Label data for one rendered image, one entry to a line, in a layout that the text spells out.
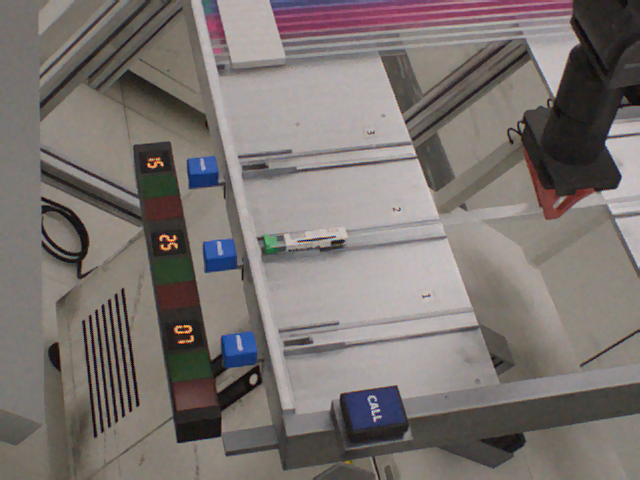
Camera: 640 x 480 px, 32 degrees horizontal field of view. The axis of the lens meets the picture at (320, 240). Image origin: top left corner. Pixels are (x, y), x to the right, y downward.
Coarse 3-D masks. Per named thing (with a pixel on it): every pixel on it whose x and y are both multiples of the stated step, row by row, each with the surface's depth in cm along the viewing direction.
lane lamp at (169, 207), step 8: (144, 200) 113; (152, 200) 113; (160, 200) 114; (168, 200) 114; (176, 200) 114; (144, 208) 113; (152, 208) 113; (160, 208) 113; (168, 208) 113; (176, 208) 113; (152, 216) 112; (160, 216) 112; (168, 216) 112; (176, 216) 112
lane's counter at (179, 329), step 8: (192, 320) 105; (168, 328) 104; (176, 328) 104; (184, 328) 104; (192, 328) 104; (200, 328) 104; (168, 336) 103; (176, 336) 103; (184, 336) 103; (192, 336) 103; (200, 336) 103; (168, 344) 103; (176, 344) 103; (184, 344) 103; (192, 344) 103; (200, 344) 103
